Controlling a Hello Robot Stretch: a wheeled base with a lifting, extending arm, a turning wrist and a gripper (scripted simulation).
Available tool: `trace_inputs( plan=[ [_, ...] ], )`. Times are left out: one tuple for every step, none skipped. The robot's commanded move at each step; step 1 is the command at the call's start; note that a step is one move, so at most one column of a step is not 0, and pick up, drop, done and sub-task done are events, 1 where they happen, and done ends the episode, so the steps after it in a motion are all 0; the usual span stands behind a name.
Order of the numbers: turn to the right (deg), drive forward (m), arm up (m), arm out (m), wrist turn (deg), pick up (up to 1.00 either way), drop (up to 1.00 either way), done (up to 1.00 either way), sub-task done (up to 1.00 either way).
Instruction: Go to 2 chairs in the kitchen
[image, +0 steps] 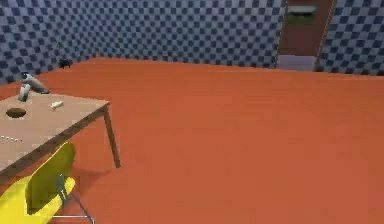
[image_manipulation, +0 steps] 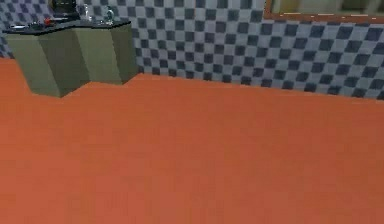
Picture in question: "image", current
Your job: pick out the yellow chair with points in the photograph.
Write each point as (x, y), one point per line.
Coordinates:
(40, 186)

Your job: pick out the brown wooden table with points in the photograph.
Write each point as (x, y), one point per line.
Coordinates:
(43, 123)

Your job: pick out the brown round bowl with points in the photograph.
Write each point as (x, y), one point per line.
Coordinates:
(15, 113)

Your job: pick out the small black object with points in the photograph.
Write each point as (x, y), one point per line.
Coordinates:
(65, 63)

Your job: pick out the small white object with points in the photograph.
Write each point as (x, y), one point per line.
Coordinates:
(57, 105)

